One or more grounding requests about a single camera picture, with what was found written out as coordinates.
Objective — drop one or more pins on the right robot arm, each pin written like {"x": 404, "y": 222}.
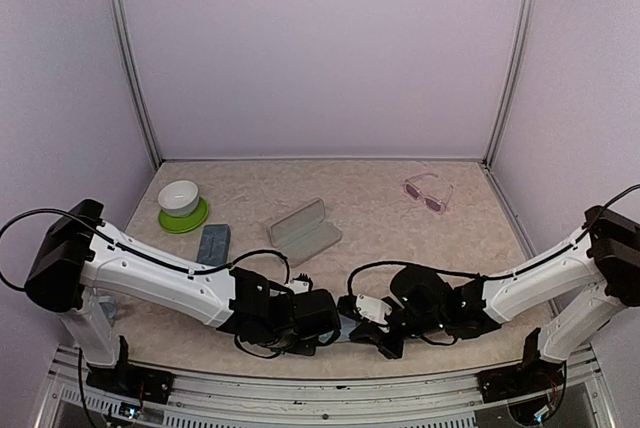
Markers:
{"x": 600, "y": 260}

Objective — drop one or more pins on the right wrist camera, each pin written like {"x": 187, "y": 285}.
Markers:
{"x": 364, "y": 308}

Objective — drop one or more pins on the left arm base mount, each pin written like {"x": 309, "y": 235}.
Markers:
{"x": 132, "y": 381}

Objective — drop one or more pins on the pink glasses case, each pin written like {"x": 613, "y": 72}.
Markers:
{"x": 303, "y": 233}

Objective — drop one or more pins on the front aluminium rail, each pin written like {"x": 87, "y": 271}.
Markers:
{"x": 200, "y": 399}

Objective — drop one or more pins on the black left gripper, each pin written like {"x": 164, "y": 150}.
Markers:
{"x": 305, "y": 348}

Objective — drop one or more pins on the right aluminium corner post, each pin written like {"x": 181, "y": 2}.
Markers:
{"x": 516, "y": 58}

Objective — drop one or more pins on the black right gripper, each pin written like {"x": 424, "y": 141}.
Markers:
{"x": 370, "y": 332}

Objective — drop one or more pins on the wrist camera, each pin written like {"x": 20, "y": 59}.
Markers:
{"x": 300, "y": 284}
{"x": 364, "y": 308}

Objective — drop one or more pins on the white bowl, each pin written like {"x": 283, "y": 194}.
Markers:
{"x": 179, "y": 198}

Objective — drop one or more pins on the aluminium corner post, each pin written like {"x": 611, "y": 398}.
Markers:
{"x": 134, "y": 83}
{"x": 516, "y": 58}

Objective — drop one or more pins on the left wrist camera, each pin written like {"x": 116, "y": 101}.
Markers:
{"x": 300, "y": 284}

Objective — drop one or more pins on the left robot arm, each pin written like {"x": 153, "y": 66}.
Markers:
{"x": 82, "y": 254}

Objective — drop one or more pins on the light blue cloth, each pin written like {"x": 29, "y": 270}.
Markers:
{"x": 347, "y": 326}

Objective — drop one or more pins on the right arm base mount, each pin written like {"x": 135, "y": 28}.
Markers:
{"x": 532, "y": 374}

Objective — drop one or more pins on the left aluminium corner post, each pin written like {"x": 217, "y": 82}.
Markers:
{"x": 134, "y": 83}

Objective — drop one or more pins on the green plate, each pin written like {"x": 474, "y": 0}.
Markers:
{"x": 186, "y": 224}

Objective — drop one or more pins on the purple lens pink sunglasses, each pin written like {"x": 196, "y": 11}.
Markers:
{"x": 430, "y": 189}

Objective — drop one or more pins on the grey-blue glasses case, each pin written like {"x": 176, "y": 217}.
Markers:
{"x": 214, "y": 245}

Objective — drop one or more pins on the light blue mug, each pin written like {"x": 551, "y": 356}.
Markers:
{"x": 109, "y": 307}

